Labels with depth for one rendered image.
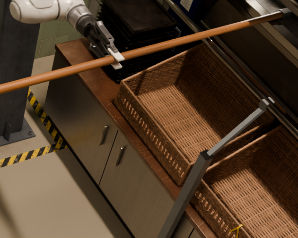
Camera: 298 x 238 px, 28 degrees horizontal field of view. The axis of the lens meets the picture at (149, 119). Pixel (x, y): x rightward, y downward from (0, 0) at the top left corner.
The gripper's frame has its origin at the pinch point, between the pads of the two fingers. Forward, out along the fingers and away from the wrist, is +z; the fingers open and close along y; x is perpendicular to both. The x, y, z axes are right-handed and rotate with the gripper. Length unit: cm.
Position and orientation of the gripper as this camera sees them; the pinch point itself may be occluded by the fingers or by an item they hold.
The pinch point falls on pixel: (114, 58)
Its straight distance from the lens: 214.7
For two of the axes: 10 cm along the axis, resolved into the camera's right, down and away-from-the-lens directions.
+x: -7.7, 2.7, -5.7
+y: -2.7, 6.7, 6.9
